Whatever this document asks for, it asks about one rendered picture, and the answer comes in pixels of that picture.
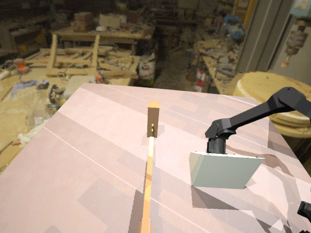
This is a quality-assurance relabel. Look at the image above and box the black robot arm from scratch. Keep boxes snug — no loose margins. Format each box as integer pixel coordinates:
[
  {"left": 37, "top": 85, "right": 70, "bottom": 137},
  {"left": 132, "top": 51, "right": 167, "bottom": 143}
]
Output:
[{"left": 205, "top": 86, "right": 311, "bottom": 223}]

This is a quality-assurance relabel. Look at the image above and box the long wooden plank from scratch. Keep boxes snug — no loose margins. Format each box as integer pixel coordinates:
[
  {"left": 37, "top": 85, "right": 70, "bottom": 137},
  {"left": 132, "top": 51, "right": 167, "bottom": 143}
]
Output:
[{"left": 141, "top": 137, "right": 154, "bottom": 233}]

